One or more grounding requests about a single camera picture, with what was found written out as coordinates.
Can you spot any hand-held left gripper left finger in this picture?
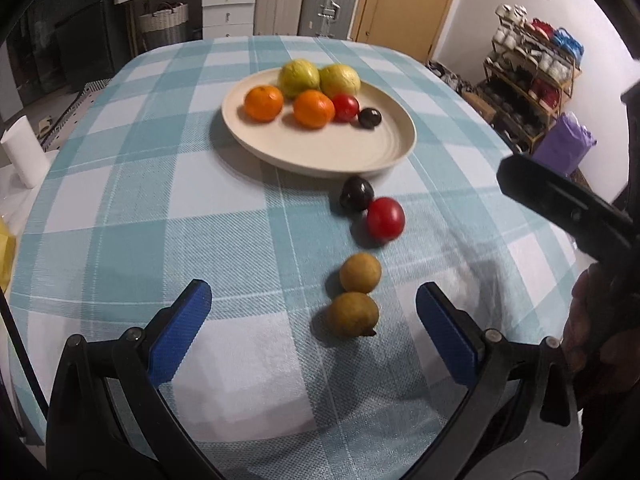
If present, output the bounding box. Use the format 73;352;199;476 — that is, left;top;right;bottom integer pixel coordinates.
45;280;226;480

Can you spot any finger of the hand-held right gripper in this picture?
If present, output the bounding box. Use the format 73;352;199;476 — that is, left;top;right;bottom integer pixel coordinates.
496;152;637;264

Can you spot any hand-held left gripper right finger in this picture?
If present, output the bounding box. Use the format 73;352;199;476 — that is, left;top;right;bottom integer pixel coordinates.
415;281;583;480

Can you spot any brown longan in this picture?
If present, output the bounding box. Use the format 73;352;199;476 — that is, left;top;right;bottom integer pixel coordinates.
339;252;383;294
326;291;379;339

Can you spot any red tomato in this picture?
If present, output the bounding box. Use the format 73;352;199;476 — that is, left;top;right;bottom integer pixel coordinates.
366;197;406;241
332;94;360;122

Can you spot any cream round plate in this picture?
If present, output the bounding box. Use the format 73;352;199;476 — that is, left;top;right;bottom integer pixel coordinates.
221;66;417;178

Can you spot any yellow-green guava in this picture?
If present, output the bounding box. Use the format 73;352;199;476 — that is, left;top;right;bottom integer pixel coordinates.
277;59;321;100
319;64;361;97

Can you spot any orange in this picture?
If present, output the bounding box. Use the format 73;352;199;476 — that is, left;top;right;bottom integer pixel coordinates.
293;89;336;129
244;85;284;122

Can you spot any person's right hand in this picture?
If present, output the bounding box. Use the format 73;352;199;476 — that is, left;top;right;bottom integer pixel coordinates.
562;264;640;375

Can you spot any purple plastic bag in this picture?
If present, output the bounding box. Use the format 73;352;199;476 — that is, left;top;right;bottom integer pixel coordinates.
532;112;598;177

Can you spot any cardboard box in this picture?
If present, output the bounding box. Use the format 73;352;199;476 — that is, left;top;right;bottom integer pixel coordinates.
462;91;497;122

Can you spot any shoe rack with shoes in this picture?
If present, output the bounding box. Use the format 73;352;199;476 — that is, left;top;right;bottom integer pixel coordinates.
482;4;584;154

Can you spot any teal checked tablecloth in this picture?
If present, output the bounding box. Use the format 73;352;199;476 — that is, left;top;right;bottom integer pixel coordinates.
7;35;583;480

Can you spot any pile of shoes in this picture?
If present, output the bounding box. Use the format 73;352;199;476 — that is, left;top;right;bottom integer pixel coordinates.
425;60;476;94

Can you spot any yellow plastic bag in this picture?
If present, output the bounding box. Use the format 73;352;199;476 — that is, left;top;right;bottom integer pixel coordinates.
0;217;19;294

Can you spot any wooden door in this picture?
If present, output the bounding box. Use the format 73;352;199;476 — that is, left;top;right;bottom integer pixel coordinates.
350;0;466;63

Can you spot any white paper towel roll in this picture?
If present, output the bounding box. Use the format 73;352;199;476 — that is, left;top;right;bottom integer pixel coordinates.
0;116;48;188

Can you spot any striped rug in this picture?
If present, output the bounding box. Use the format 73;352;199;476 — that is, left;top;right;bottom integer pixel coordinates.
35;80;113;147

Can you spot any silver suitcase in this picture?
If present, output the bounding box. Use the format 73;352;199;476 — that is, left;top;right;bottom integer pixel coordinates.
298;0;362;41

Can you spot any dark grey fridge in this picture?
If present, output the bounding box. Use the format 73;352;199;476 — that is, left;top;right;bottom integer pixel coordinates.
52;2;133;96

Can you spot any woven basket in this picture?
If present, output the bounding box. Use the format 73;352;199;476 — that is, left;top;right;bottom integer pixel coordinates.
138;2;190;47

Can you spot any dark wardrobe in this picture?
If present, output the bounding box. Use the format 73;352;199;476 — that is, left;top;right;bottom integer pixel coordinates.
0;7;57;118

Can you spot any black cable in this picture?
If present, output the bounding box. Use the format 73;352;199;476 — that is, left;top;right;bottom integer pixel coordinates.
0;290;49;413

